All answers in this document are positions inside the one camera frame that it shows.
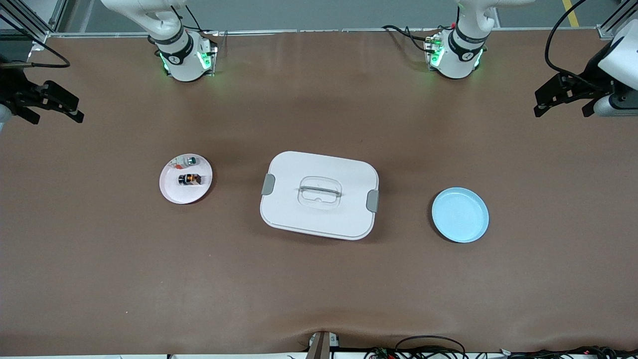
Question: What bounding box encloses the black looped cable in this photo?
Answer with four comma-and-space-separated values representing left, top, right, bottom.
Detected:
394, 335, 467, 359

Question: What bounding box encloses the black left base cable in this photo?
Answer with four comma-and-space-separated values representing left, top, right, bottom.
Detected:
382, 24, 439, 53

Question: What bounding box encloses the pink round plate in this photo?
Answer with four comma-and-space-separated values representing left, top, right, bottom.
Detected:
159, 153, 213, 205

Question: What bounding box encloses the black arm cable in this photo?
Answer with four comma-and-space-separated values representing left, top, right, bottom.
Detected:
0, 15, 70, 68
544, 0, 605, 93

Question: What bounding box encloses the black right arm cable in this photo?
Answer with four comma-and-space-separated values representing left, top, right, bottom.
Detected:
0, 15, 70, 68

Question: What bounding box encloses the light blue round plate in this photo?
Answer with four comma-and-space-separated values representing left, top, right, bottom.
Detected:
432, 187, 490, 244

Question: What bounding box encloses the white lidded storage box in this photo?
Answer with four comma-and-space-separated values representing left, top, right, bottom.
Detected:
260, 151, 380, 241

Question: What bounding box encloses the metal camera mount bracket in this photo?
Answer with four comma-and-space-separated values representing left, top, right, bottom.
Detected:
305, 331, 341, 359

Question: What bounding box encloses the black cable bundle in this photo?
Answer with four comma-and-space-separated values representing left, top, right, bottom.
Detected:
498, 345, 638, 359

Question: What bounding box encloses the white switch with green button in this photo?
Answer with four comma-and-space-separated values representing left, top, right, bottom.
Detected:
171, 155, 200, 171

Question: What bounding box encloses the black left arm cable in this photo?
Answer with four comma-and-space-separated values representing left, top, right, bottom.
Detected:
544, 0, 605, 93

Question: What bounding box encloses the aluminium frame profile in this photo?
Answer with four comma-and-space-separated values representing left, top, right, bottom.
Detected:
0, 0, 66, 44
596, 0, 638, 40

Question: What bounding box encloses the black base cable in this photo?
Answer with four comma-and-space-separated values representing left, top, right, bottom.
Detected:
168, 6, 204, 34
382, 24, 439, 53

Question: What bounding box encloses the black right base cable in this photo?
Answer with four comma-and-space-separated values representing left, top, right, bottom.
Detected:
168, 6, 204, 34

